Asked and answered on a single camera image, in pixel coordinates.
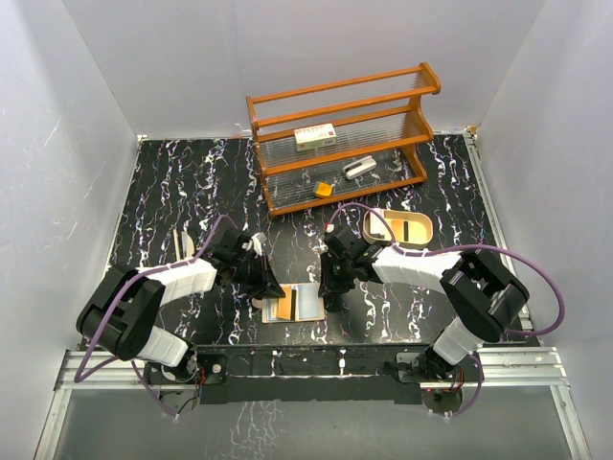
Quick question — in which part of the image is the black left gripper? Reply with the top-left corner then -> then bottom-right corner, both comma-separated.
232,251 -> 284,298

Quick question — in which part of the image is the cream leather card holder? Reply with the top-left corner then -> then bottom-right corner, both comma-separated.
252,283 -> 326,324

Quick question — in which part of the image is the credit card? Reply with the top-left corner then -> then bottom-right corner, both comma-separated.
277,285 -> 296,321

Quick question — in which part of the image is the stack of cards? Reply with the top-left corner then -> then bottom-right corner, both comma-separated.
363,209 -> 388,240

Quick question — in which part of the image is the beige oval tray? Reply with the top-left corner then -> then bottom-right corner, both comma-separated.
362,208 -> 434,250

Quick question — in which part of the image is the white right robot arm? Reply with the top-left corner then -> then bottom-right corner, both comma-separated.
318,224 -> 530,380

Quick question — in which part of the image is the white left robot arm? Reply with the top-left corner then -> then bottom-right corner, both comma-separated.
76,228 -> 286,382

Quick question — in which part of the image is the card with black stripe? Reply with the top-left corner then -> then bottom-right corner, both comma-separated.
387,218 -> 415,243

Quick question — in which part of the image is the black front base bar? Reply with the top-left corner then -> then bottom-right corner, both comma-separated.
145,344 -> 479,404

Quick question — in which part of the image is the yellow tape measure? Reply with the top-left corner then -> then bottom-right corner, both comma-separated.
313,181 -> 334,198

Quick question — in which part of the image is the white stapler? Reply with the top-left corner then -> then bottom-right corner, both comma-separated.
342,155 -> 376,180

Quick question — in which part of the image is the orange wooden shelf rack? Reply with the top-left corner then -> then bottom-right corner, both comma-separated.
246,62 -> 441,217

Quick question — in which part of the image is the white red paper box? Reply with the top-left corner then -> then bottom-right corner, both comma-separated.
293,124 -> 337,151

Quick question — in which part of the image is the aluminium frame rail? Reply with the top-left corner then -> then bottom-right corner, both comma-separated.
34,127 -> 593,460

